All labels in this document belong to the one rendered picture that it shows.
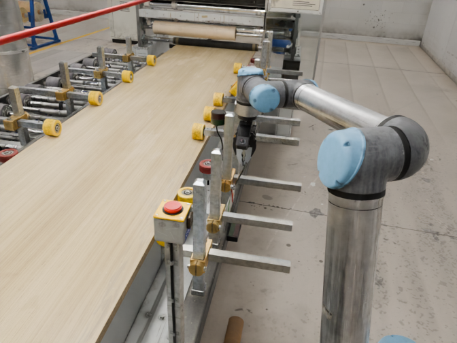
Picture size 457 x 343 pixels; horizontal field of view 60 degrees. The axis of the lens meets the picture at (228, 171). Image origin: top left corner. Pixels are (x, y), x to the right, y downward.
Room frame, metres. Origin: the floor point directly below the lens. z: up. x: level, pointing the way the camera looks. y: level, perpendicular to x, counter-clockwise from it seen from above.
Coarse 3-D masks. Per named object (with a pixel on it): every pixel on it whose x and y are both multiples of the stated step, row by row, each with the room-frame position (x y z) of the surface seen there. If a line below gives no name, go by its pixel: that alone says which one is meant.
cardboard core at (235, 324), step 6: (234, 318) 1.39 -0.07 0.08; (240, 318) 1.40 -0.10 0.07; (228, 324) 1.37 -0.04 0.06; (234, 324) 1.36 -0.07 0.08; (240, 324) 1.36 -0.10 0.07; (228, 330) 1.32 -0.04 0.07; (234, 330) 1.32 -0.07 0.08; (240, 330) 1.33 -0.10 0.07; (228, 336) 1.28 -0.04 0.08; (234, 336) 1.28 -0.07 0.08; (240, 336) 1.30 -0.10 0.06; (228, 342) 1.25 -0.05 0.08; (234, 342) 1.25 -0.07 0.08
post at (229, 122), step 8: (232, 112) 1.48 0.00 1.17; (224, 120) 1.46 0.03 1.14; (232, 120) 1.45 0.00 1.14; (224, 128) 1.46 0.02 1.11; (232, 128) 1.45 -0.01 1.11; (224, 136) 1.46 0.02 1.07; (232, 136) 1.45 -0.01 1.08; (224, 144) 1.46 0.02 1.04; (232, 144) 1.46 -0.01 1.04; (224, 152) 1.46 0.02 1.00; (232, 152) 1.47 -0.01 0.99; (224, 160) 1.46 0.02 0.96; (232, 160) 1.48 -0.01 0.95; (224, 168) 1.46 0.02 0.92; (224, 176) 1.46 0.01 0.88; (224, 200) 1.46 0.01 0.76
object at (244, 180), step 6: (204, 174) 1.51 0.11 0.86; (210, 174) 1.51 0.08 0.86; (234, 180) 1.49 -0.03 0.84; (240, 180) 1.49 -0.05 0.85; (246, 180) 1.48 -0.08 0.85; (252, 180) 1.48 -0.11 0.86; (258, 180) 1.48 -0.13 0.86; (264, 180) 1.48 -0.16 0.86; (270, 180) 1.48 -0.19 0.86; (276, 180) 1.48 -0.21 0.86; (282, 180) 1.49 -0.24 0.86; (264, 186) 1.47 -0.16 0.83; (270, 186) 1.47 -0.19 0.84; (276, 186) 1.46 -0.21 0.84; (282, 186) 1.46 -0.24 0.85; (288, 186) 1.46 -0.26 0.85; (294, 186) 1.45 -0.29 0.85; (300, 186) 1.45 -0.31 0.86
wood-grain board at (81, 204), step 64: (192, 64) 3.23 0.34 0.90; (64, 128) 1.83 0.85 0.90; (128, 128) 1.87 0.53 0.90; (0, 192) 1.22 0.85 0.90; (64, 192) 1.25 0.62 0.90; (128, 192) 1.27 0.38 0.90; (0, 256) 0.88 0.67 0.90; (64, 256) 0.90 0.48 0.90; (128, 256) 0.91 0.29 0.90; (0, 320) 0.66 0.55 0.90; (64, 320) 0.67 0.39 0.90
